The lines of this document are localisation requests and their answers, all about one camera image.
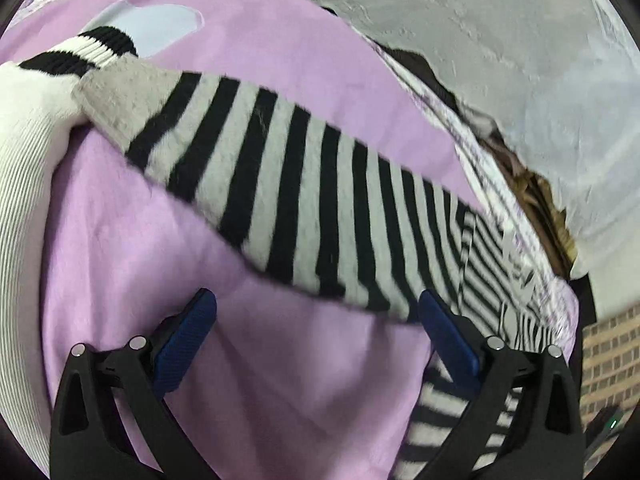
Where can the beige checked curtain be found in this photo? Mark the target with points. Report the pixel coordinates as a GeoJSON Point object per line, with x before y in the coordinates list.
{"type": "Point", "coordinates": [610, 367]}

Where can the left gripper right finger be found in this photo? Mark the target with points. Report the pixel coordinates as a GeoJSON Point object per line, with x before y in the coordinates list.
{"type": "Point", "coordinates": [545, 439]}

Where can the light blue paper piece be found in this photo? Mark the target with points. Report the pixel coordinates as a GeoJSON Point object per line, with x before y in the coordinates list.
{"type": "Point", "coordinates": [152, 28]}

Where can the white ribbed knit garment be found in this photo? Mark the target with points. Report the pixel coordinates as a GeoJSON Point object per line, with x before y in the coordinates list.
{"type": "Point", "coordinates": [38, 113]}

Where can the black grey striped knit sweater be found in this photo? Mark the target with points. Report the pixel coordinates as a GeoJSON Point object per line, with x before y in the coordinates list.
{"type": "Point", "coordinates": [312, 207]}

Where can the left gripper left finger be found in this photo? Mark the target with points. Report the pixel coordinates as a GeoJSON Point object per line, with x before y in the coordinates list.
{"type": "Point", "coordinates": [88, 439]}

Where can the purple floral bed sheet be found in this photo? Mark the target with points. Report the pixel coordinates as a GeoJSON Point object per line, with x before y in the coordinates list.
{"type": "Point", "coordinates": [39, 22]}

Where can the white lace cloth cover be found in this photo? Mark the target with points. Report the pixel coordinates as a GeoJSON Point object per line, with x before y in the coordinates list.
{"type": "Point", "coordinates": [558, 78]}

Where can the lilac fleece blanket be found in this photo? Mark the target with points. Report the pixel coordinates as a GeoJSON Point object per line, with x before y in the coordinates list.
{"type": "Point", "coordinates": [285, 385]}

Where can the brown wooden furniture under cover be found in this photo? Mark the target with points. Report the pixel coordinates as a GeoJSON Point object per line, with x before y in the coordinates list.
{"type": "Point", "coordinates": [532, 191]}

